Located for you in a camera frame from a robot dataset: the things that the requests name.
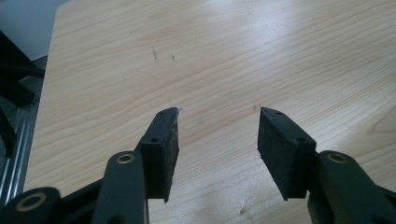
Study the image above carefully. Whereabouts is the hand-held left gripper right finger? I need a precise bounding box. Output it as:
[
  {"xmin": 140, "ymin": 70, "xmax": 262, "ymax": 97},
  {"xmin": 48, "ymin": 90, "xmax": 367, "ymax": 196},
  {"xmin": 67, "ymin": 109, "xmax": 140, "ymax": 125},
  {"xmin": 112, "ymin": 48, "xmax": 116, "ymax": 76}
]
[{"xmin": 257, "ymin": 106, "xmax": 318, "ymax": 202}]

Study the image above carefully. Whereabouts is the black metal stand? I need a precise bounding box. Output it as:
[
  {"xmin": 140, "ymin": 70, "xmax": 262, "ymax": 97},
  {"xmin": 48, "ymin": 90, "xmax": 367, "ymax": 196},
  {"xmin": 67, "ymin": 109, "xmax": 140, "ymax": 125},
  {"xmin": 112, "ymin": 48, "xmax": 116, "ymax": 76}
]
[{"xmin": 0, "ymin": 29, "xmax": 47, "ymax": 157}]

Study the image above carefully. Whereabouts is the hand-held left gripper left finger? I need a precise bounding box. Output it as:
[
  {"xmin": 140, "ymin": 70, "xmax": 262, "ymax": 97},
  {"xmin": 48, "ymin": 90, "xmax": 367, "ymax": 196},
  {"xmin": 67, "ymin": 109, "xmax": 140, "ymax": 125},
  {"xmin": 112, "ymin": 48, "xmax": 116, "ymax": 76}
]
[{"xmin": 134, "ymin": 106, "xmax": 180, "ymax": 203}]

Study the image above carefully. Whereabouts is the aluminium rail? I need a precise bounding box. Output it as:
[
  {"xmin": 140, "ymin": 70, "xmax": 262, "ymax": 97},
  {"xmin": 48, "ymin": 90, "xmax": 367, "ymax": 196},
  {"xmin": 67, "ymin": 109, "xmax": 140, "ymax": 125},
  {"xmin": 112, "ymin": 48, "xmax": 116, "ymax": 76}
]
[{"xmin": 0, "ymin": 102, "xmax": 41, "ymax": 207}]

